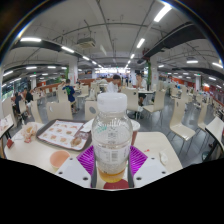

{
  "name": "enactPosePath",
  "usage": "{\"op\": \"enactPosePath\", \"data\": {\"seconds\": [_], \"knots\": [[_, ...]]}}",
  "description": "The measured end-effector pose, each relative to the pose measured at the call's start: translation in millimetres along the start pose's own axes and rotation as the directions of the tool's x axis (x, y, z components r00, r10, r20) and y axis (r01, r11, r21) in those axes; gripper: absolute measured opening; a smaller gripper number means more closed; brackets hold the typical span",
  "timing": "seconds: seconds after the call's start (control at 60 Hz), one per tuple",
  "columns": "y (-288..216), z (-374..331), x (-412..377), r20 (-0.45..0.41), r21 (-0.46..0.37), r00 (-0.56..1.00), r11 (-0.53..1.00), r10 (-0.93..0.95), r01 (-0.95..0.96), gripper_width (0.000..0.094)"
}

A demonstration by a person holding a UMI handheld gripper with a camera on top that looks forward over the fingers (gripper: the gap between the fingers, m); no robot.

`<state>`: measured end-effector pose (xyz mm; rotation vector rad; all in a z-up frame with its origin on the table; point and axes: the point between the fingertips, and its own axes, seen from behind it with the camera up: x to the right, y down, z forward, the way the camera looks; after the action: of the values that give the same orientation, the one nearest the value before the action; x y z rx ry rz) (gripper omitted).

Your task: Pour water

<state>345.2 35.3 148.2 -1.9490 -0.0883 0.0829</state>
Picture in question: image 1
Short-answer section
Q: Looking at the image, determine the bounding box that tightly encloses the beige side table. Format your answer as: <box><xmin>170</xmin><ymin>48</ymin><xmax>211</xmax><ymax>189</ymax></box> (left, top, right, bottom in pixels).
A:
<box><xmin>204</xmin><ymin>115</ymin><xmax>224</xmax><ymax>151</ymax></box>
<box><xmin>0</xmin><ymin>113</ymin><xmax>15</xmax><ymax>139</ymax></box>

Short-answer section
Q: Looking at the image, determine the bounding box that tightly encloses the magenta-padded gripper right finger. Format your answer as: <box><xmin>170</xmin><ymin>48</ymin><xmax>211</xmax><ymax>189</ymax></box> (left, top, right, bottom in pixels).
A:
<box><xmin>126</xmin><ymin>144</ymin><xmax>169</xmax><ymax>188</ymax></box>

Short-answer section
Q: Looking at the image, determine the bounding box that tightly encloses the red paper cup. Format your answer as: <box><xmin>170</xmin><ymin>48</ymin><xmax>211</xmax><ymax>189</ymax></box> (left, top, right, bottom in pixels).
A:
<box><xmin>130</xmin><ymin>119</ymin><xmax>142</xmax><ymax>147</ymax></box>

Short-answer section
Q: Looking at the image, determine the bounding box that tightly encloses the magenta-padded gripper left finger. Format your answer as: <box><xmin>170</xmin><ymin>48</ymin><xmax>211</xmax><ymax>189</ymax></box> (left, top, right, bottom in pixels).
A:
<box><xmin>54</xmin><ymin>144</ymin><xmax>98</xmax><ymax>189</ymax></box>

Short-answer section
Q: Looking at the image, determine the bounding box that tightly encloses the white napkin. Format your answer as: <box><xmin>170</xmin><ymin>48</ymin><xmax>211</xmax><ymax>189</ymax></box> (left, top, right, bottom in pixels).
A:
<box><xmin>79</xmin><ymin>118</ymin><xmax>95</xmax><ymax>133</ymax></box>

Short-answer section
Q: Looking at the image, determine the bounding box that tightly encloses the ceiling air conditioner unit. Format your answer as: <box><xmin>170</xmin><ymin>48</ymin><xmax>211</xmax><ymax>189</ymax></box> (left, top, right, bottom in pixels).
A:
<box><xmin>75</xmin><ymin>37</ymin><xmax>97</xmax><ymax>49</ymax></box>

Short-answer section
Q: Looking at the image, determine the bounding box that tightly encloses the beige chairs group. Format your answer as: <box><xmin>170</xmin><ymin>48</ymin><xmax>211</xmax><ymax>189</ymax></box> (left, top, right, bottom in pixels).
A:
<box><xmin>1</xmin><ymin>83</ymin><xmax>224</xmax><ymax>143</ymax></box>

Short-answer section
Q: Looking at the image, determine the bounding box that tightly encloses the clear plastic drink bottle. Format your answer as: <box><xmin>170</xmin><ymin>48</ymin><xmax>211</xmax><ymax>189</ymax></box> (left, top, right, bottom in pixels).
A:
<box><xmin>91</xmin><ymin>92</ymin><xmax>133</xmax><ymax>184</ymax></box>

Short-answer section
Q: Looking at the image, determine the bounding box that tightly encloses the person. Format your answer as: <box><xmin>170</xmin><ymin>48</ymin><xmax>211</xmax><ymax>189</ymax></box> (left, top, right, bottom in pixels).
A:
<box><xmin>23</xmin><ymin>87</ymin><xmax>34</xmax><ymax>104</ymax></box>
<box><xmin>13</xmin><ymin>91</ymin><xmax>24</xmax><ymax>115</ymax></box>
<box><xmin>106</xmin><ymin>74</ymin><xmax>122</xmax><ymax>94</ymax></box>
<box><xmin>62</xmin><ymin>78</ymin><xmax>77</xmax><ymax>113</ymax></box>
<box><xmin>134</xmin><ymin>72</ymin><xmax>148</xmax><ymax>101</ymax></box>

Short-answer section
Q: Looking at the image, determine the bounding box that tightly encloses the dark food tray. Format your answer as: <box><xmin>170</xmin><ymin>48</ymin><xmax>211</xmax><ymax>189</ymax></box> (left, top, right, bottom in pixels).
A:
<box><xmin>35</xmin><ymin>118</ymin><xmax>94</xmax><ymax>152</ymax></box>

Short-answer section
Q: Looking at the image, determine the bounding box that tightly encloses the ceiling lights group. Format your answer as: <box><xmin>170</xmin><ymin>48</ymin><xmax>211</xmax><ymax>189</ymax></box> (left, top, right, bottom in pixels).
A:
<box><xmin>1</xmin><ymin>3</ymin><xmax>224</xmax><ymax>91</ymax></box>

